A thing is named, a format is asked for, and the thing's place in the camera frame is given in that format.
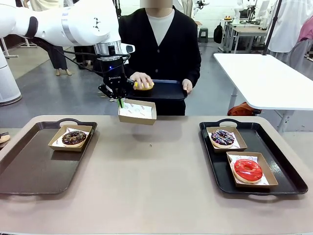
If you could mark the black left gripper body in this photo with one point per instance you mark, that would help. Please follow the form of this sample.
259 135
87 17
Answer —
113 73

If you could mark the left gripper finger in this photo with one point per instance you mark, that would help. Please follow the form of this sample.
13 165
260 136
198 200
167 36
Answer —
110 94
126 88

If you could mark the yellow glazed donut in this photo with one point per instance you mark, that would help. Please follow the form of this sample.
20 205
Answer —
146 87

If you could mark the small black tray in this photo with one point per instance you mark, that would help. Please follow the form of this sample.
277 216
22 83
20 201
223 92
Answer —
168 91

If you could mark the chocolate donut with sprinkles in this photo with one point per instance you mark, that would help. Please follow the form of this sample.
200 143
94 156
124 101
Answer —
68 140

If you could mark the cardboard box with chocolate donut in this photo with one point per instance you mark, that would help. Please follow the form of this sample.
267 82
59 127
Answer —
73 149

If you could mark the purple striped chocolate donut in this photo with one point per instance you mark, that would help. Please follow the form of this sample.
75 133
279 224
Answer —
216 139

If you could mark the cardboard box with purple donut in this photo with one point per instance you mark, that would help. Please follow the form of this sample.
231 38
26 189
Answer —
240 148

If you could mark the red glazed donut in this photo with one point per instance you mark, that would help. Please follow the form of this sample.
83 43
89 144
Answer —
239 171

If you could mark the person's right forearm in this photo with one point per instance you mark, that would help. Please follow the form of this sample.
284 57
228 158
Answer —
133 69

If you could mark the person's left forearm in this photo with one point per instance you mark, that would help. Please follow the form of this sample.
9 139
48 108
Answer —
193 71

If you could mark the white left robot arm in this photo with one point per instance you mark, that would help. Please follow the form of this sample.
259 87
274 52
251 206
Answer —
80 22

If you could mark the brown serving tray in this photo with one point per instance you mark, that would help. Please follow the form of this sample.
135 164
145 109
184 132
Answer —
36 169

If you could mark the person's right hand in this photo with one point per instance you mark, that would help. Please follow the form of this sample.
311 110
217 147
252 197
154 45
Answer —
141 79

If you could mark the person's left hand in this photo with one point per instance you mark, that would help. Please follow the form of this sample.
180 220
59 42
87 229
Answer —
187 85

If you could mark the person in black cardigan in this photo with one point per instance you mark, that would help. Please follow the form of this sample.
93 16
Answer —
171 54

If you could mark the grey stool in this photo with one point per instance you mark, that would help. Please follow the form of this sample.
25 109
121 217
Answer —
203 33

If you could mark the black backpack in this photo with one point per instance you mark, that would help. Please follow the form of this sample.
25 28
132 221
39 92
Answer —
218 34

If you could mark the orange bag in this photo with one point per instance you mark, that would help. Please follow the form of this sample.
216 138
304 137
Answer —
240 109

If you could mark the grey background desk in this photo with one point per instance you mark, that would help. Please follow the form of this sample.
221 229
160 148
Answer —
247 30

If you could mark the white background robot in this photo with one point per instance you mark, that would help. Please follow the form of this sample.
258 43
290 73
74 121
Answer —
239 9

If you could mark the white table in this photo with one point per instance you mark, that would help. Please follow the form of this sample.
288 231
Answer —
269 80

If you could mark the black rack pole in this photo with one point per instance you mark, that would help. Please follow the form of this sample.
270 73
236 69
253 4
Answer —
270 31

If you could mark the white hanging garment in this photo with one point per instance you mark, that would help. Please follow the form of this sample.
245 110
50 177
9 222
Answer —
286 24

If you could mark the grey hanging garment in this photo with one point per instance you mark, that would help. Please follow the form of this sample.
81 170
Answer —
303 56

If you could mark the pink hanging garment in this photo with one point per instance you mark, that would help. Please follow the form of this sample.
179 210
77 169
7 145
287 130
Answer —
305 30

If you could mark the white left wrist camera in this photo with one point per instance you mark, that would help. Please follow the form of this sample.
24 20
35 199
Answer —
128 48

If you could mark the white cylindrical pedestal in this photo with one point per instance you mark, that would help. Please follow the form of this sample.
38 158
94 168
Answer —
7 80

